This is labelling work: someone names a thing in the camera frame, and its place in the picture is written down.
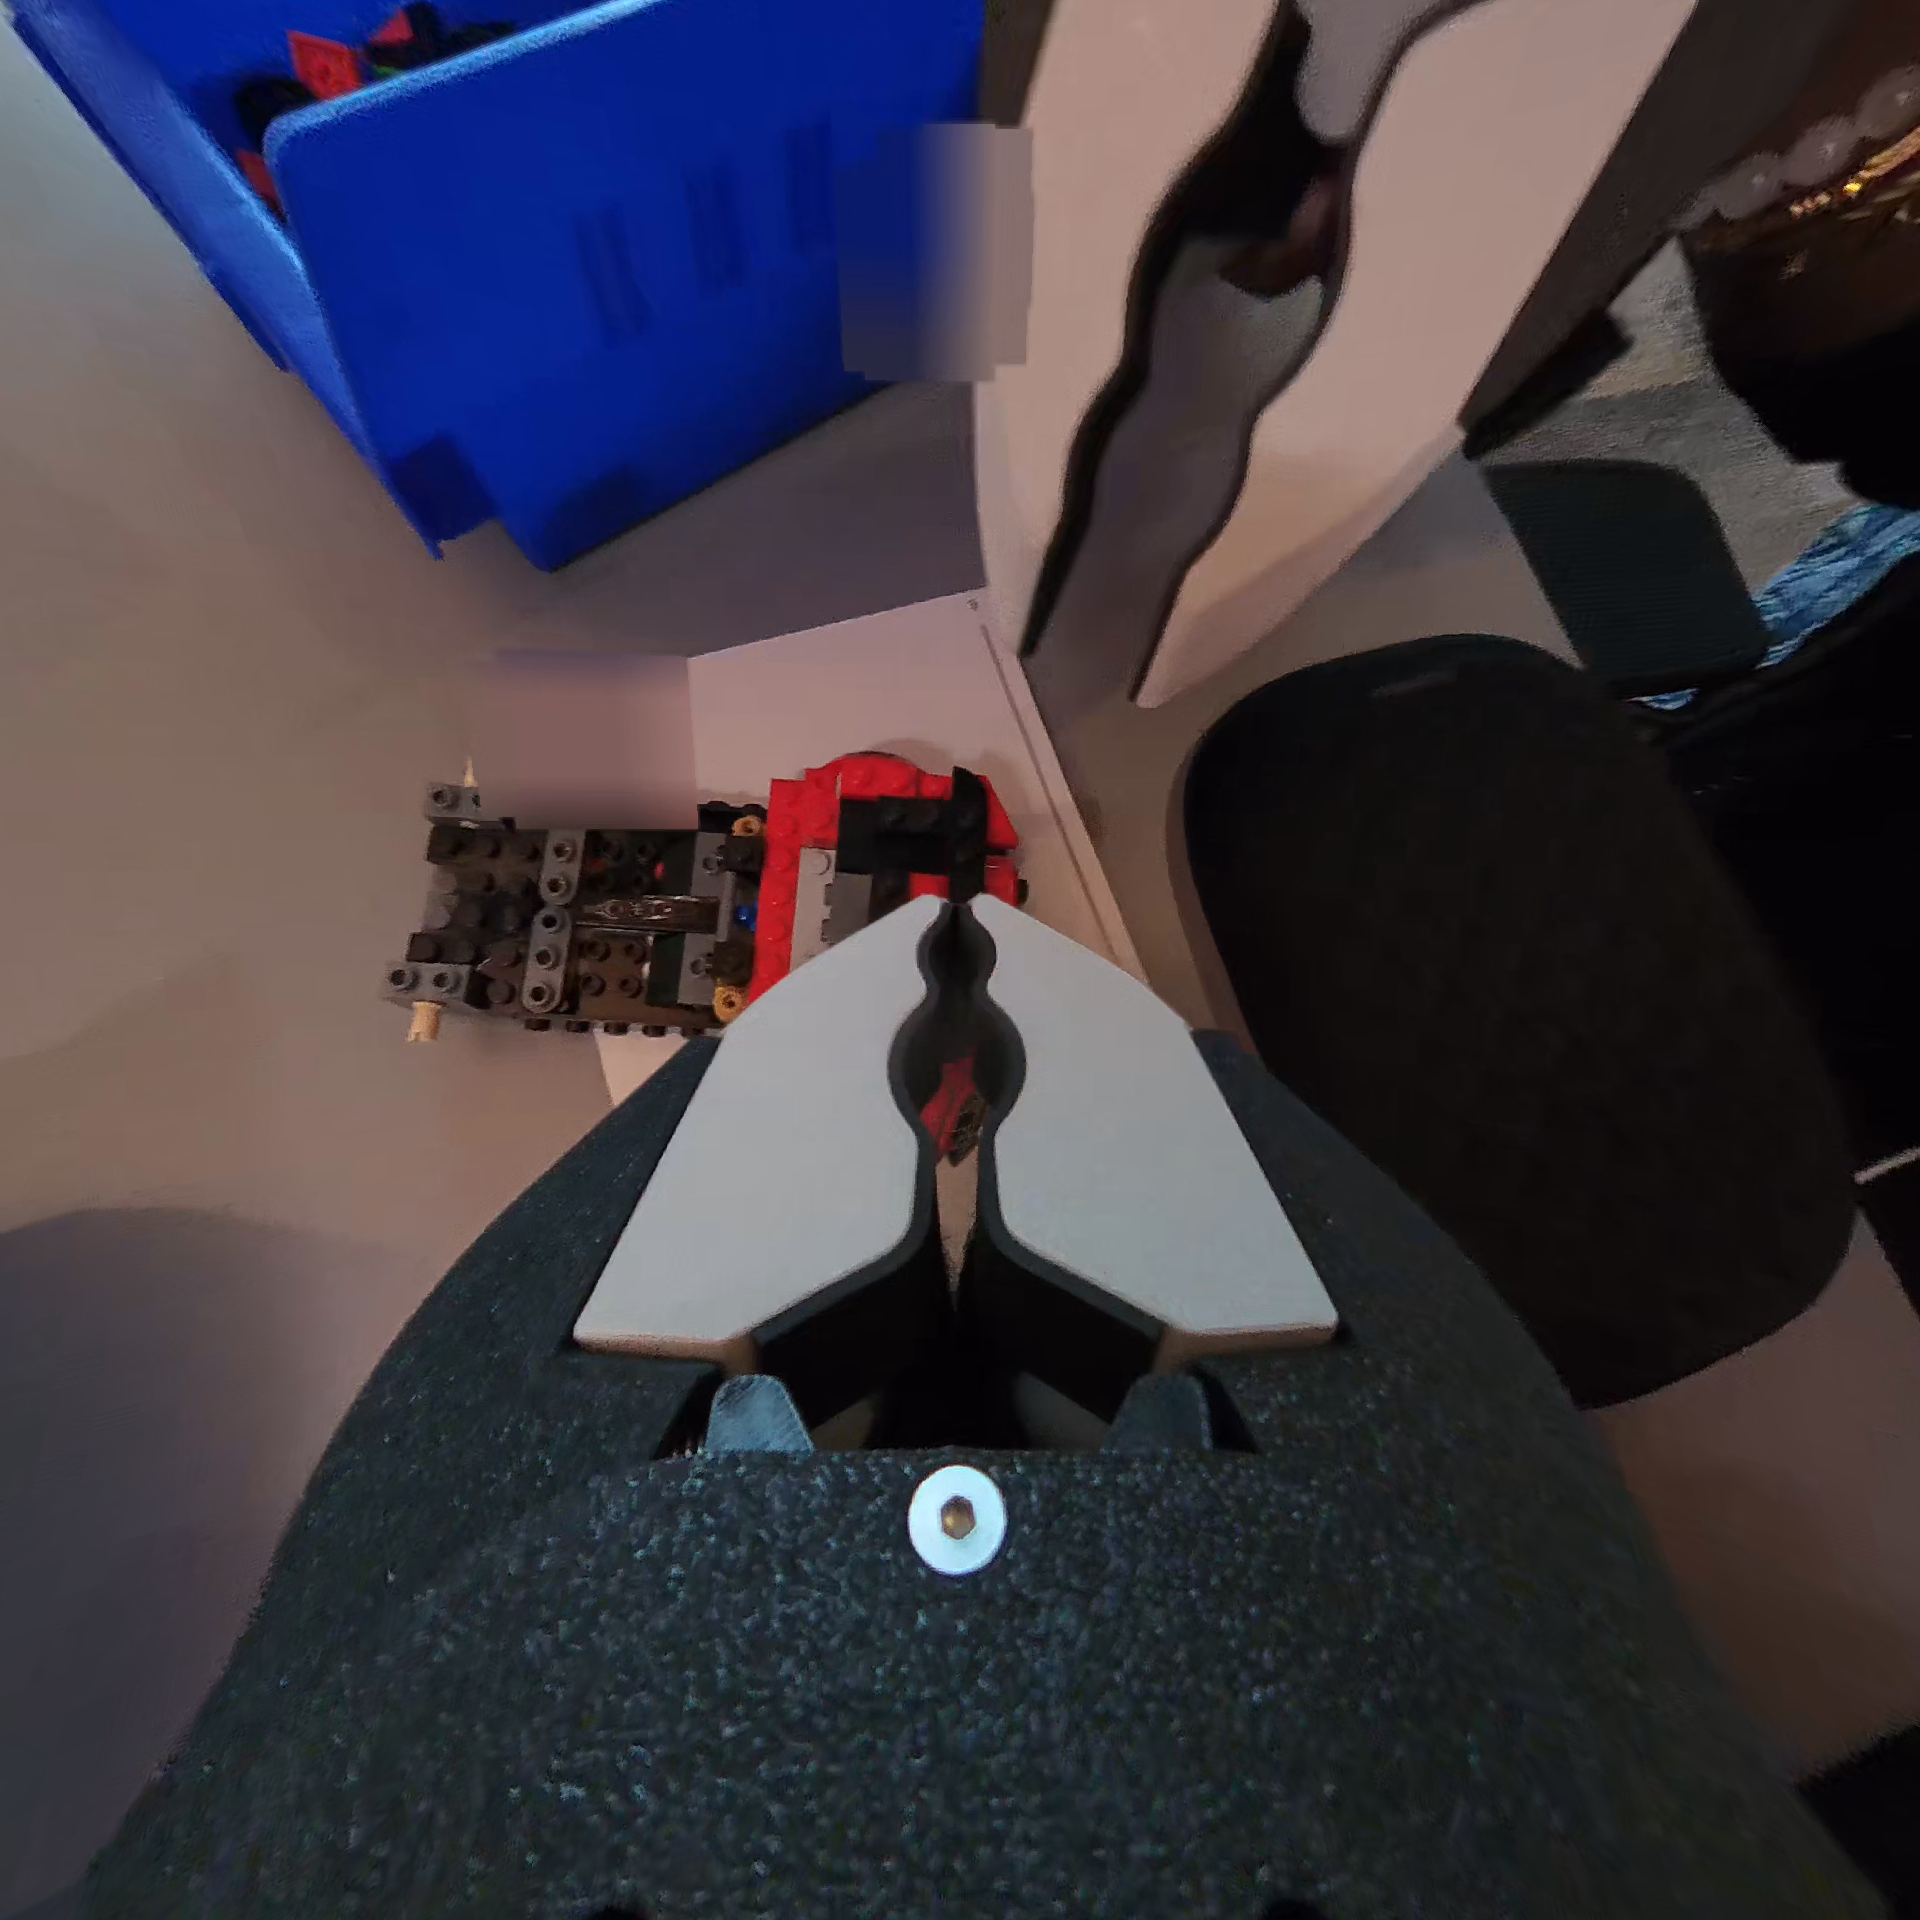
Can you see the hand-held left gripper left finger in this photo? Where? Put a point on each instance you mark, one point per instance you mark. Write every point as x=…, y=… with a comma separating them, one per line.
x=750, y=1184

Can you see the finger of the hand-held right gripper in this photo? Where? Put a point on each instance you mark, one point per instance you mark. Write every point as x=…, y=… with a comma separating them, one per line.
x=1125, y=149
x=1471, y=224

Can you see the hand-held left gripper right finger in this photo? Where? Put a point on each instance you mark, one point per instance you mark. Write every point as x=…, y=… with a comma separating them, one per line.
x=1156, y=1184

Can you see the red and black lego car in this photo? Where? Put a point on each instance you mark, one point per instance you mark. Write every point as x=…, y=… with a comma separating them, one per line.
x=797, y=901

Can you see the person's right forearm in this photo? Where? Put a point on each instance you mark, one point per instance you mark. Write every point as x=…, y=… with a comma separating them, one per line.
x=1852, y=45

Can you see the lego instruction booklet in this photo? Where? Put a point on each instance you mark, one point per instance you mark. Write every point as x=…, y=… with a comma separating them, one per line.
x=840, y=704

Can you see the pile of loose lego pieces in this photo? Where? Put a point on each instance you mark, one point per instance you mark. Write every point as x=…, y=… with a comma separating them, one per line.
x=324, y=60

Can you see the black mesh office chair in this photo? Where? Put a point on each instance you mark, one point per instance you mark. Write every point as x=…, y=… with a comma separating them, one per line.
x=1621, y=571

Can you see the black dimpled cushion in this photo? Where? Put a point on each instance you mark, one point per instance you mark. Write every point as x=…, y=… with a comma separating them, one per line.
x=1500, y=1021

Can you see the blue patterned cloth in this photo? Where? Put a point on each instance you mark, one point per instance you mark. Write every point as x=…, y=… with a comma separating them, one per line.
x=1845, y=564

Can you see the blue plastic storage bin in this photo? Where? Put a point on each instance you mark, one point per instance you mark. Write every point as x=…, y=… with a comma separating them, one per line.
x=599, y=301

